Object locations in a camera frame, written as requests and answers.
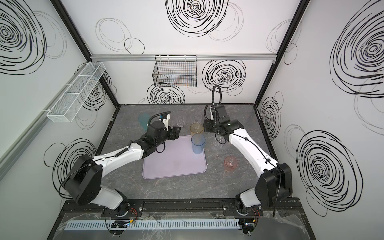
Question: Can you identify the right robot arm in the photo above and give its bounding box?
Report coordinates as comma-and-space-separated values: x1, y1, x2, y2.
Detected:
204, 104, 293, 215

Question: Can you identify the white wire shelf basket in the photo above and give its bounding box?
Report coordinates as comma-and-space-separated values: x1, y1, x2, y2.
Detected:
47, 62, 106, 123

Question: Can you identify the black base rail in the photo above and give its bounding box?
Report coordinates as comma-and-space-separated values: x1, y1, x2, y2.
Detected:
62, 197, 304, 217

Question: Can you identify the pink plastic cup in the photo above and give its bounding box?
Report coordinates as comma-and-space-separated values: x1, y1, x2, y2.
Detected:
224, 156, 238, 172

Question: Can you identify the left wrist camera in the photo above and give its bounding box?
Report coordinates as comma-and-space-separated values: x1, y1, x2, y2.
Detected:
159, 114, 170, 131

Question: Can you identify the clear glass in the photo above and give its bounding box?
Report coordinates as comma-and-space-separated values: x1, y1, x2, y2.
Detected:
176, 115, 187, 127
214, 135, 227, 149
191, 114, 202, 123

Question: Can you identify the lilac plastic tray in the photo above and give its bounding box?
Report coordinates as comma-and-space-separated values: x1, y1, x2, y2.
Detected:
142, 136, 207, 180

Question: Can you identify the blue plastic cup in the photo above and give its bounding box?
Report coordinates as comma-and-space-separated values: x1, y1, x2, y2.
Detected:
191, 134, 206, 154

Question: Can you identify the black wire basket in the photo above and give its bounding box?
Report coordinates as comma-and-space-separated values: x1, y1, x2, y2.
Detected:
152, 55, 198, 88

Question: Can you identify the yellow plastic cup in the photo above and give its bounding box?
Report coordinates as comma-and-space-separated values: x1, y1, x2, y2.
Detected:
190, 122, 204, 136

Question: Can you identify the clear glass near right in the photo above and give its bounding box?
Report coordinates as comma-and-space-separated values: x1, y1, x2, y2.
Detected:
214, 135, 227, 149

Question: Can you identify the teal plastic cup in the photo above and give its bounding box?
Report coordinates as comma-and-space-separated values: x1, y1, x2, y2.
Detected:
138, 113, 150, 131

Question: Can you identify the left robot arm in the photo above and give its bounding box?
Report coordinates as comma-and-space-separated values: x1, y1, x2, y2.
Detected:
61, 120, 182, 217

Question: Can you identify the white slotted cable duct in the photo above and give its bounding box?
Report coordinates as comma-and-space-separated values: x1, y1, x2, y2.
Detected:
64, 219, 241, 231

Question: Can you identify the clear glass middle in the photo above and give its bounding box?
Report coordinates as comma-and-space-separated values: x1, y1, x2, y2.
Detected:
191, 114, 202, 123

